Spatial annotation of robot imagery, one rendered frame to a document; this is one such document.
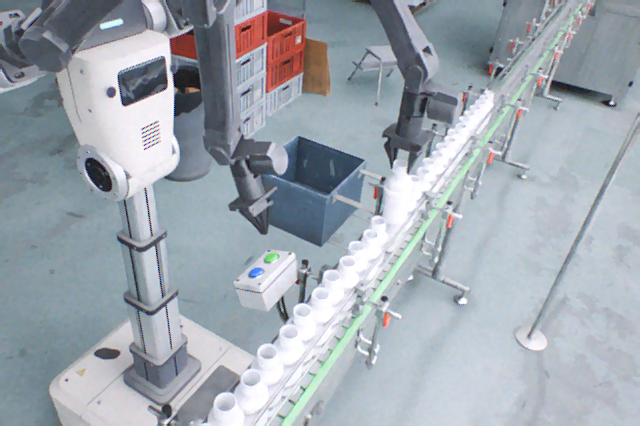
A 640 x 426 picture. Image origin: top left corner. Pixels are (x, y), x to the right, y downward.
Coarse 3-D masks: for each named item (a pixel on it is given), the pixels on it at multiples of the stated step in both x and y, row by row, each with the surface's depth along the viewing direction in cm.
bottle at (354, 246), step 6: (354, 246) 119; (360, 246) 119; (348, 252) 118; (354, 252) 116; (360, 252) 116; (354, 258) 117; (360, 258) 118; (360, 264) 118; (366, 264) 119; (360, 270) 118; (360, 276) 120
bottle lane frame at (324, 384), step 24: (552, 48) 317; (504, 120) 234; (480, 144) 200; (456, 192) 184; (432, 216) 158; (432, 240) 175; (408, 264) 151; (384, 288) 132; (336, 360) 115; (312, 384) 106; (336, 384) 124; (312, 408) 111
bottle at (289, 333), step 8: (288, 328) 97; (296, 328) 96; (280, 336) 95; (288, 336) 99; (296, 336) 95; (280, 344) 96; (288, 344) 95; (296, 344) 96; (280, 352) 96; (288, 352) 96; (296, 352) 97; (280, 360) 96; (288, 360) 96; (296, 360) 97; (288, 368) 97; (296, 376) 100; (288, 384) 100; (288, 392) 102
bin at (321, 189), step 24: (288, 144) 198; (312, 144) 201; (288, 168) 205; (312, 168) 207; (336, 168) 201; (360, 168) 188; (288, 192) 177; (312, 192) 171; (336, 192) 175; (360, 192) 199; (288, 216) 183; (312, 216) 177; (336, 216) 185; (312, 240) 183
